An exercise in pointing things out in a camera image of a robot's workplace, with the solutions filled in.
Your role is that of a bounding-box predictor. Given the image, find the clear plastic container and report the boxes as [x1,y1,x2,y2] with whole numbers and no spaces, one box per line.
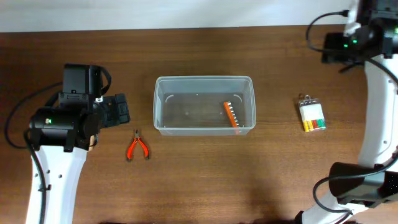
[153,76,256,136]

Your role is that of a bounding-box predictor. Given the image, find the clear box coloured plugs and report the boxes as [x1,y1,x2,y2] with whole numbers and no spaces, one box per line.
[298,95,326,133]

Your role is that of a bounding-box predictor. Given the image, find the orange screwdriver bit holder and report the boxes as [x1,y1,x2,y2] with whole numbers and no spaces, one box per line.
[223,101,239,128]

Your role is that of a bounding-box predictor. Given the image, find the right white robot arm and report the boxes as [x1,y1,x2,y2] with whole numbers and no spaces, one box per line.
[295,0,397,223]

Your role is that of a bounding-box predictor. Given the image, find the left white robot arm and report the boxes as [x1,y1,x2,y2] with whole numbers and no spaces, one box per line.
[24,64,130,223]

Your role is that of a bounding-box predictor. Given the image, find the orange scraper wooden handle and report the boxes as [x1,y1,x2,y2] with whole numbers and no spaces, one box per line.
[88,135,97,151]

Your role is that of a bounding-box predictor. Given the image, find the orange handled pliers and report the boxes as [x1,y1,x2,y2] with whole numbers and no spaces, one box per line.
[126,129,150,162]

